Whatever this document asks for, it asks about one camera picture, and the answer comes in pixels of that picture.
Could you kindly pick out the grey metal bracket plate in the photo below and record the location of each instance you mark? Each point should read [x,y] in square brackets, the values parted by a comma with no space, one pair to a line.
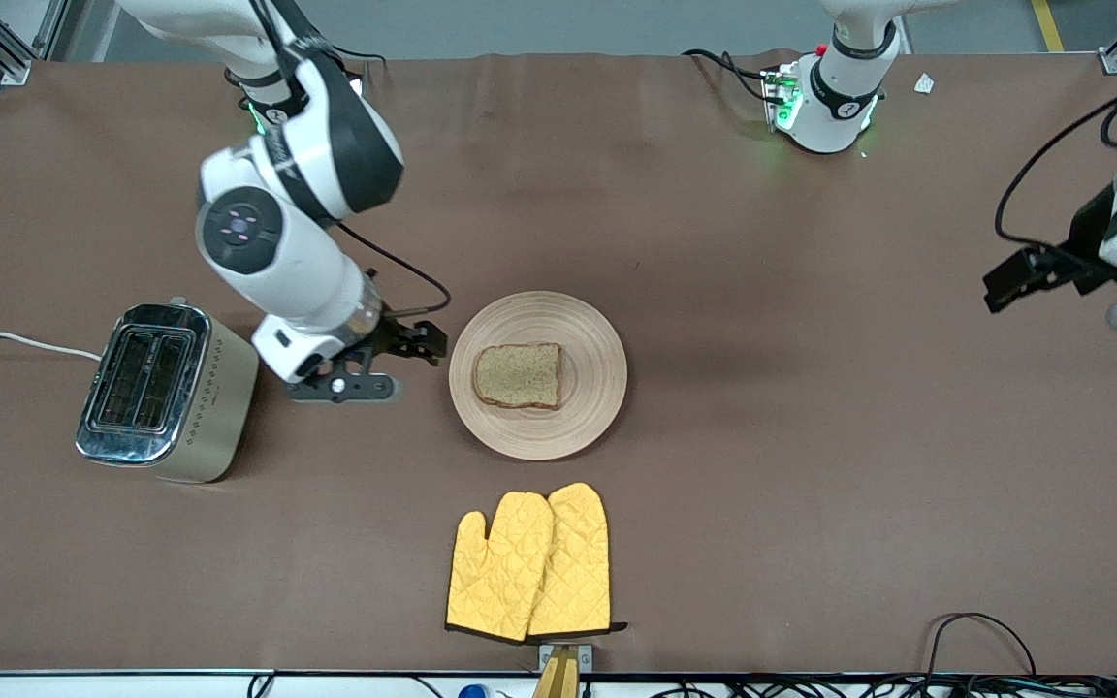
[586,657]

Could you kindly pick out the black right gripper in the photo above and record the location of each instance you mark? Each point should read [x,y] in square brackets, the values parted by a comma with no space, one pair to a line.
[399,337]

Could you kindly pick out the round wooden plate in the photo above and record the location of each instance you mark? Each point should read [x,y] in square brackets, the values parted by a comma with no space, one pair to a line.
[597,388]

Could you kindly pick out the left base connector box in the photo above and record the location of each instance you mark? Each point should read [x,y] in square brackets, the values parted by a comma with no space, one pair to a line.
[780,92]

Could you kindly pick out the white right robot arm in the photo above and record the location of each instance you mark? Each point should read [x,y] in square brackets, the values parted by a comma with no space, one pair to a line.
[268,262]

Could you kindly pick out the small white paper scrap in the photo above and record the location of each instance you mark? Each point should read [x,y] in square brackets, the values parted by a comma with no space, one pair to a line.
[924,83]

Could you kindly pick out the blue round object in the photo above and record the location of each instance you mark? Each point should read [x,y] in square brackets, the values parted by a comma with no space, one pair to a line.
[473,692]

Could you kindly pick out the cream and chrome toaster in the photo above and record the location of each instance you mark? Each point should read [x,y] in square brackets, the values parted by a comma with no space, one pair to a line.
[214,427]

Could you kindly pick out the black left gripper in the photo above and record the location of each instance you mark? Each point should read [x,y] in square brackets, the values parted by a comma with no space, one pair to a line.
[1086,239]

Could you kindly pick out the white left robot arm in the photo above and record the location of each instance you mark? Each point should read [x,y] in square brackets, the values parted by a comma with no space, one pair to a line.
[835,107]

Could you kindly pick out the slice of brown bread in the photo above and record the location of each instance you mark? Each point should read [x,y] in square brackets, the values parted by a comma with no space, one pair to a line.
[518,376]

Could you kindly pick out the brown table cover sheet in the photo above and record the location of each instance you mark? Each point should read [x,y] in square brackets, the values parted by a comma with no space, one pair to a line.
[762,291]

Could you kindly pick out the yellow quilted oven mitt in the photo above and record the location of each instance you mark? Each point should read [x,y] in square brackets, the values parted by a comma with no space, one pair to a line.
[495,572]
[578,572]

